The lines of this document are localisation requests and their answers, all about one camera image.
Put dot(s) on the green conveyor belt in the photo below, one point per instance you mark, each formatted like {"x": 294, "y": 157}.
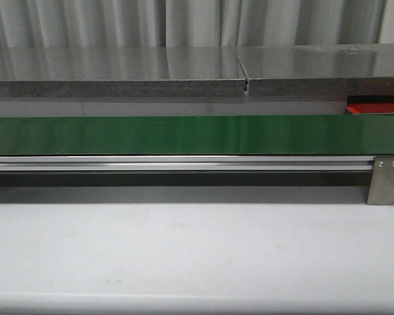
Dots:
{"x": 352, "y": 135}

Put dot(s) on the white pleated curtain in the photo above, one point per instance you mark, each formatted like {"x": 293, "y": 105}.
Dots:
{"x": 188, "y": 23}

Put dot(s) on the grey stone counter slab right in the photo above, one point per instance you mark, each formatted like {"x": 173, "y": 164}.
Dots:
{"x": 331, "y": 70}

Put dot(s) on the grey stone counter slab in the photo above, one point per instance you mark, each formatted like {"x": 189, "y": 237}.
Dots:
{"x": 102, "y": 72}
{"x": 331, "y": 70}

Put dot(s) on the grey stone counter slab left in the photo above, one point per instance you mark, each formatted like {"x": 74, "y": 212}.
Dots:
{"x": 102, "y": 72}

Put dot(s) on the red plastic tray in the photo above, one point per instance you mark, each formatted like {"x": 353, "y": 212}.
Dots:
{"x": 370, "y": 108}

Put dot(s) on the steel conveyor support bracket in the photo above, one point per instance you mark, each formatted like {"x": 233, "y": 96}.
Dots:
{"x": 381, "y": 190}

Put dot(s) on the aluminium conveyor side rail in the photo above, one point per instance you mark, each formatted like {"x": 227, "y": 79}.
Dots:
{"x": 186, "y": 163}

